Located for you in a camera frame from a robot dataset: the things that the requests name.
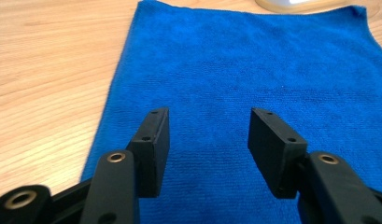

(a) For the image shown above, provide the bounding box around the blue microfibre cloth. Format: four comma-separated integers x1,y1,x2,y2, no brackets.
80,0,382,224

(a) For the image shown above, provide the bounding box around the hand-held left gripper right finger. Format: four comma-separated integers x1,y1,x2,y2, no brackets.
248,107,308,200

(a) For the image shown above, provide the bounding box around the white round object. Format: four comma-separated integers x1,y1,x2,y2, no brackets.
254,0,348,15

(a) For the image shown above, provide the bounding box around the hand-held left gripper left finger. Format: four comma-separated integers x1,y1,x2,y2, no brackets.
125,106,171,199

